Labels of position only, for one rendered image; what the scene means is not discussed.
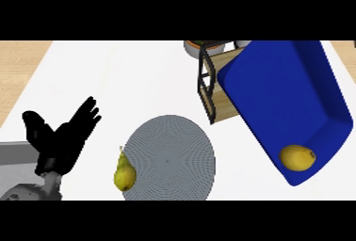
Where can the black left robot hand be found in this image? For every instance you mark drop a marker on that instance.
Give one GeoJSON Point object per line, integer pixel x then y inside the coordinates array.
{"type": "Point", "coordinates": [65, 138]}

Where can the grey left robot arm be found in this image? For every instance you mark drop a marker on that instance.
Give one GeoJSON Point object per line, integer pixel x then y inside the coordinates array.
{"type": "Point", "coordinates": [22, 175]}

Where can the blue tray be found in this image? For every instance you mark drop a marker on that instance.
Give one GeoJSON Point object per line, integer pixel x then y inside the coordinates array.
{"type": "Point", "coordinates": [282, 103]}

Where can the yellow-green pear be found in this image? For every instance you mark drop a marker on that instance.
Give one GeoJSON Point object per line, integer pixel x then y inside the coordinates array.
{"type": "Point", "coordinates": [124, 175]}

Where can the round grey placemat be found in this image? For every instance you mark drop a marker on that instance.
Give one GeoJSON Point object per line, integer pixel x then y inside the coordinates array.
{"type": "Point", "coordinates": [173, 160]}

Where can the grey plant pot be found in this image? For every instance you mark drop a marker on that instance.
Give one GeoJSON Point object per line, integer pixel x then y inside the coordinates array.
{"type": "Point", "coordinates": [196, 49]}

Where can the pale grey round container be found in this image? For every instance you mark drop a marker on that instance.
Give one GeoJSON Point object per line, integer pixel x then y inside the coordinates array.
{"type": "Point", "coordinates": [241, 43]}

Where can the round yellow fruit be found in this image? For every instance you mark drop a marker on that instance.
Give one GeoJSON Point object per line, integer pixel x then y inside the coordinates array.
{"type": "Point", "coordinates": [297, 157]}

